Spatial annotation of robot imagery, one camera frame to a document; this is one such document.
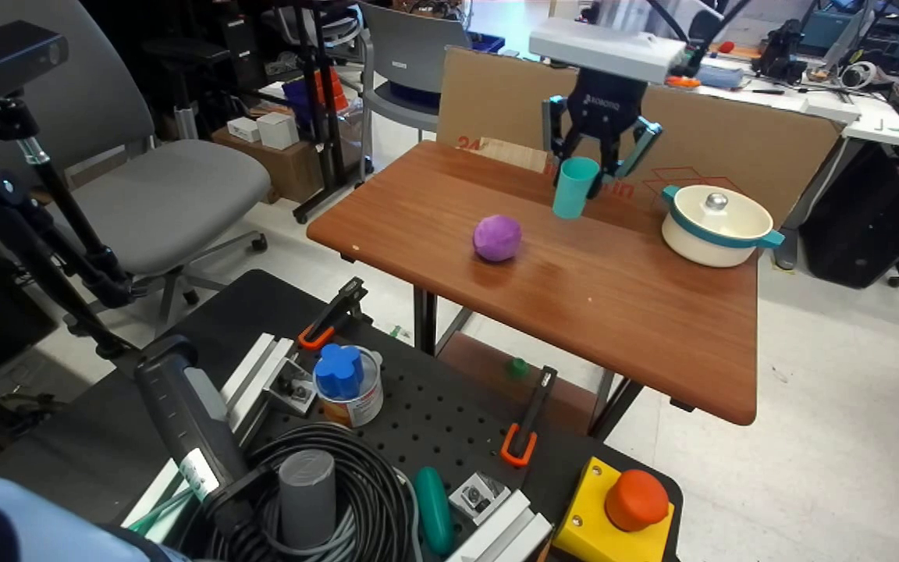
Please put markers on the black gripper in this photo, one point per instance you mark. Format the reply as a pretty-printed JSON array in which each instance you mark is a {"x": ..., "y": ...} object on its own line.
[{"x": 606, "y": 103}]

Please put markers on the teal plastic cup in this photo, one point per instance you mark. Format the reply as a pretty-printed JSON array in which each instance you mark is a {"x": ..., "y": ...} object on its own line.
[{"x": 573, "y": 191}]

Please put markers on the brown cardboard sheet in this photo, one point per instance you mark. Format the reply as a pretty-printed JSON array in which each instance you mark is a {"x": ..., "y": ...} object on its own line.
[{"x": 501, "y": 96}]

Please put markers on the purple ball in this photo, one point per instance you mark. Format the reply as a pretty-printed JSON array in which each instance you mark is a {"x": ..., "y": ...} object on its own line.
[{"x": 497, "y": 237}]

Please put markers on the white pot lid silver knob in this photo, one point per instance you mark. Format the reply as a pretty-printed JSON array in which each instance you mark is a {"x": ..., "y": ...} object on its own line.
[{"x": 718, "y": 213}]

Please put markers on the small green object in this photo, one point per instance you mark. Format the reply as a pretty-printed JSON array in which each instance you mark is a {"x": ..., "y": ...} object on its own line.
[{"x": 518, "y": 366}]

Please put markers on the black table leg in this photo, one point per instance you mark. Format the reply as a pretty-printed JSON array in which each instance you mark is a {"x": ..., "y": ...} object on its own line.
[
  {"x": 617, "y": 408},
  {"x": 425, "y": 318}
]

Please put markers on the white desk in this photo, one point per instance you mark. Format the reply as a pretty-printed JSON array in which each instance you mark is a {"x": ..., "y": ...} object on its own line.
[{"x": 865, "y": 116}]

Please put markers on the black metal stand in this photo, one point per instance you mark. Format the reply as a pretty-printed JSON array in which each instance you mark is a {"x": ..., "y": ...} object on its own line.
[{"x": 327, "y": 126}]

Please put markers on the black case under desk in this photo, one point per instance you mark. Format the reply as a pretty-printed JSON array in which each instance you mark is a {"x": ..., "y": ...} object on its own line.
[{"x": 873, "y": 213}]

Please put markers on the cardboard box with white packs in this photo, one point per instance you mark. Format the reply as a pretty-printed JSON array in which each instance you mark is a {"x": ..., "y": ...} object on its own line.
[{"x": 289, "y": 167}]

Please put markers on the yellow box orange stop button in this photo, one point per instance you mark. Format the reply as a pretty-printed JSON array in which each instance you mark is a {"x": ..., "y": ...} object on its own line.
[{"x": 601, "y": 525}]

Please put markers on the aluminium extrusion bar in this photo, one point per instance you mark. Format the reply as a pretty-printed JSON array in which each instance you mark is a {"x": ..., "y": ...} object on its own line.
[
  {"x": 501, "y": 525},
  {"x": 256, "y": 377}
]

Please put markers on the grey office chair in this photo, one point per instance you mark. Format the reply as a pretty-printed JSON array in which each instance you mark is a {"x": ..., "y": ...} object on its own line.
[{"x": 159, "y": 196}]

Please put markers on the grey cylinder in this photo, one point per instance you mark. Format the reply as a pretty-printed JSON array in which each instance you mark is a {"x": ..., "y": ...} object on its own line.
[{"x": 307, "y": 497}]

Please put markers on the light blue cloth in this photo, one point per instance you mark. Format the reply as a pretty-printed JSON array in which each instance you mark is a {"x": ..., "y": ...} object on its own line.
[{"x": 33, "y": 518}]

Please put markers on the grey chair with metal frame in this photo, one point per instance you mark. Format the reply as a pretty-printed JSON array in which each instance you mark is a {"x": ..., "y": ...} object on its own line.
[{"x": 414, "y": 57}]

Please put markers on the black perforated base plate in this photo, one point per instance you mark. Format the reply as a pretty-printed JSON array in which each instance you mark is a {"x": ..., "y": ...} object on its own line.
[{"x": 437, "y": 410}]

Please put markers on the black rectangular post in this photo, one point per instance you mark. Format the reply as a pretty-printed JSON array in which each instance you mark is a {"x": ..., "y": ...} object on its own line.
[{"x": 185, "y": 415}]

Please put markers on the black camera tripod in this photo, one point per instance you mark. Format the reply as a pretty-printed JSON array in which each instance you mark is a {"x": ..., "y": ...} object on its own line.
[{"x": 65, "y": 206}]

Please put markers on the black depth camera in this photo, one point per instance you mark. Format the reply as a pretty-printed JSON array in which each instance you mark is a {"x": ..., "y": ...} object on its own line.
[{"x": 0, "y": 64}]

